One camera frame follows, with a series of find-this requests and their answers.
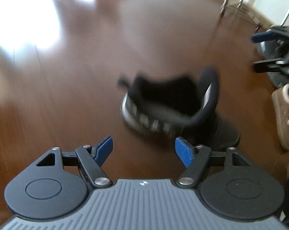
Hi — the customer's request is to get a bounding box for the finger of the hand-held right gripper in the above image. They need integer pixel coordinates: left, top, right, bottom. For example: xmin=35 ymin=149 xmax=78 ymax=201
xmin=251 ymin=27 xmax=289 ymax=44
xmin=253 ymin=57 xmax=289 ymax=74

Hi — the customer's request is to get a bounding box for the black winter boot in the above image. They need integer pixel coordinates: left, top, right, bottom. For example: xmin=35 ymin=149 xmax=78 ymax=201
xmin=117 ymin=66 xmax=241 ymax=152

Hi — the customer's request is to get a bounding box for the purple fleece-lined boot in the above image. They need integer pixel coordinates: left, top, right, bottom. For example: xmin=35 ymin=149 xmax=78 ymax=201
xmin=257 ymin=39 xmax=289 ymax=88

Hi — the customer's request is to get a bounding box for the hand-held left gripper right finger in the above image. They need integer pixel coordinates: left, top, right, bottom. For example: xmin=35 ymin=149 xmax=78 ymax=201
xmin=175 ymin=137 xmax=252 ymax=187

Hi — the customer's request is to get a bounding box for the metal corner shoe rack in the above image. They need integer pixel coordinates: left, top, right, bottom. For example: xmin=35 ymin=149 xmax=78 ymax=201
xmin=219 ymin=0 xmax=289 ymax=34

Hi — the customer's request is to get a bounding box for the brown fleece-lined strap shoe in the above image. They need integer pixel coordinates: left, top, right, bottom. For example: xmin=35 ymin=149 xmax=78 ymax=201
xmin=271 ymin=83 xmax=289 ymax=152

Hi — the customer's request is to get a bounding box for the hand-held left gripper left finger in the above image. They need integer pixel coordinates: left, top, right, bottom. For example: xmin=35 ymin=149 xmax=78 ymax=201
xmin=36 ymin=136 xmax=114 ymax=188

